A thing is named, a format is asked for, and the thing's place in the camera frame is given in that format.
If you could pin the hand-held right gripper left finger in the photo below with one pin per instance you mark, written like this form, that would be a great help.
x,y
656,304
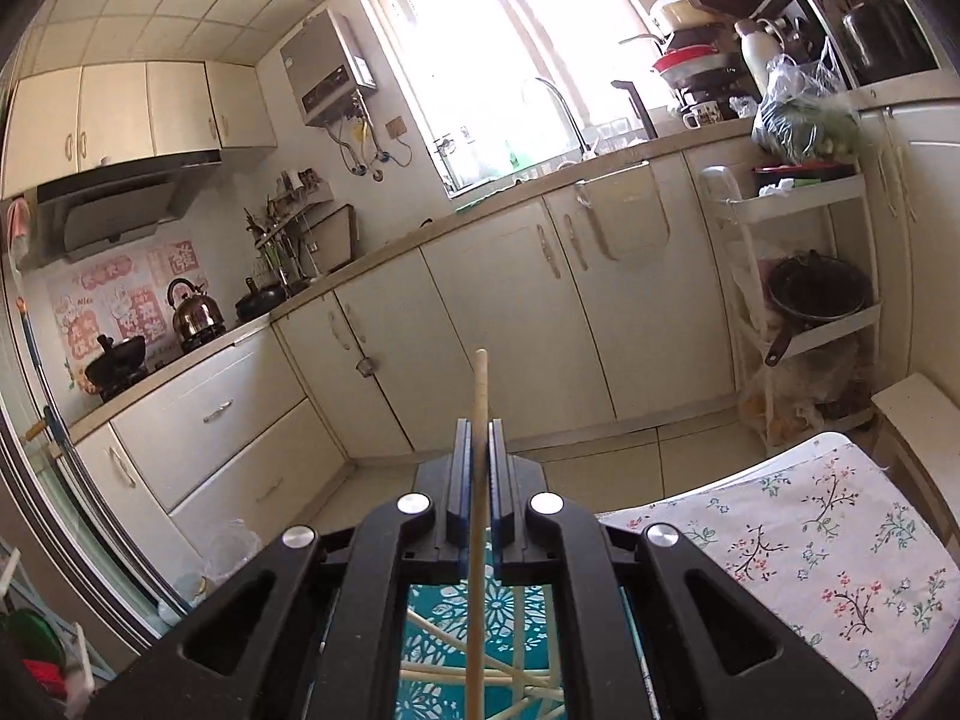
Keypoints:
x,y
459,480

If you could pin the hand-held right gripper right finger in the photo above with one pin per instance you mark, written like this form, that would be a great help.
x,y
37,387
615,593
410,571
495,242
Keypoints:
x,y
496,480

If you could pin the single wooden chopstick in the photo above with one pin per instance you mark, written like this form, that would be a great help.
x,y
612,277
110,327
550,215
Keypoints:
x,y
480,390

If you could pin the teal perforated plastic basket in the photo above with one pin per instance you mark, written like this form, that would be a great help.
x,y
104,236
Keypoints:
x,y
525,637

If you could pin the bundle of wooden chopsticks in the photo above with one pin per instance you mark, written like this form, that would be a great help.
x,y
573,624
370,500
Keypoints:
x,y
435,671

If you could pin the cream door base cabinet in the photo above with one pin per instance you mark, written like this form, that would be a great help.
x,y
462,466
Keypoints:
x,y
510,315

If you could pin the clear plastic bag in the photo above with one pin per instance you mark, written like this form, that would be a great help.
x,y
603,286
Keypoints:
x,y
229,551

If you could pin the beige kitchen countertop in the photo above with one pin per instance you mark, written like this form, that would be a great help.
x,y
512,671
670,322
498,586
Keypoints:
x,y
390,247

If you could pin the cream drawer cabinet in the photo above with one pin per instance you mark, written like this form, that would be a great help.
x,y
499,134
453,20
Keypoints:
x,y
210,420

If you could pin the small black pot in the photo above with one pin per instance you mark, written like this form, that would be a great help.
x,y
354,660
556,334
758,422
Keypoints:
x,y
261,300

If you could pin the gas stove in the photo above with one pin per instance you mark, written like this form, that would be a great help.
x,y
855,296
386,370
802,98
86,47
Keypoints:
x,y
202,341

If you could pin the utensil rack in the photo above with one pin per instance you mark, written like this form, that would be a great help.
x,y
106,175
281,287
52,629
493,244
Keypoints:
x,y
300,232

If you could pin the floral tablecloth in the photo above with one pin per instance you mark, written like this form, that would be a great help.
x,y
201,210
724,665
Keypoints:
x,y
787,540

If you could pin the beige hanging door bin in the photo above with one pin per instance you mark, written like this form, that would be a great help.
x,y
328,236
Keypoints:
x,y
630,210

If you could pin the steel kettle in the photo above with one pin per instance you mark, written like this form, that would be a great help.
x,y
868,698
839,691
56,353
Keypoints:
x,y
196,315

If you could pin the crumpled plastic bag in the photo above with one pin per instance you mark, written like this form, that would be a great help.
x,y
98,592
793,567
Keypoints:
x,y
802,397

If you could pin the black wok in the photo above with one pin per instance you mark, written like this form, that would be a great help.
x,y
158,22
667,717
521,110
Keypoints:
x,y
116,367

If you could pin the black frying pan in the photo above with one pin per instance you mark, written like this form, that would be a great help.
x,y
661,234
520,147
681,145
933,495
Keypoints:
x,y
817,296

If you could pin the chrome faucet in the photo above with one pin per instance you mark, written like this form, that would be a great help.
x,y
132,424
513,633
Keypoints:
x,y
559,101

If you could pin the patterned mug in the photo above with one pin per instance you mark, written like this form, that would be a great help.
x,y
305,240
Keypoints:
x,y
701,116

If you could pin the white storage rack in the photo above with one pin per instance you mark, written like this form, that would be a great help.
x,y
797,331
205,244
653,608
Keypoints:
x,y
810,199

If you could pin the wooden stool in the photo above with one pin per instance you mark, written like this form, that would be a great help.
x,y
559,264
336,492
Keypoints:
x,y
915,420

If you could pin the kitchen window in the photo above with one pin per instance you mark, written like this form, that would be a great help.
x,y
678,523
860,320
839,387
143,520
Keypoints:
x,y
510,52

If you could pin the white side shelf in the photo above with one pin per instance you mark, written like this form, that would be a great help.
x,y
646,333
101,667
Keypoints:
x,y
75,675

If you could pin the water heater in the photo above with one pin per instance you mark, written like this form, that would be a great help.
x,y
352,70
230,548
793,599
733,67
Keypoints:
x,y
322,67

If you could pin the range hood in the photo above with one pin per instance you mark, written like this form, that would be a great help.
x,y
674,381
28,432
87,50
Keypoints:
x,y
120,202

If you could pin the red plastic container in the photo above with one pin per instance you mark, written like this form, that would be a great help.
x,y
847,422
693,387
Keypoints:
x,y
45,675

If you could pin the stack of red dishes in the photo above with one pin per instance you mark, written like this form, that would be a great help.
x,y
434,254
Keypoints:
x,y
690,60

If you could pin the plastic bag of greens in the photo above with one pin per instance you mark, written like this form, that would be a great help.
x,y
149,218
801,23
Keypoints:
x,y
802,120

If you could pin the cream tall cabinet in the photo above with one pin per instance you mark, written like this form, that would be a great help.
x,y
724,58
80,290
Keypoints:
x,y
922,240

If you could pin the white thermos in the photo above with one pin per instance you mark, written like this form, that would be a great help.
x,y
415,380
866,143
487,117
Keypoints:
x,y
756,60

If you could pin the pink towel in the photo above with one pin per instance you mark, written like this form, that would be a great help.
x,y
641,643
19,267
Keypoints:
x,y
19,229

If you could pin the pink wall stickers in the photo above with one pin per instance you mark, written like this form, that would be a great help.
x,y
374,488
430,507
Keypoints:
x,y
112,300

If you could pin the grey metal door frame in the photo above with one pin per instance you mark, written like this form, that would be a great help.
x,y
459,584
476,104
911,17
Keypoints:
x,y
67,525

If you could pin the cream wall cabinets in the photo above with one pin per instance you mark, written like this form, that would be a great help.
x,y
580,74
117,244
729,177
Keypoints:
x,y
112,112

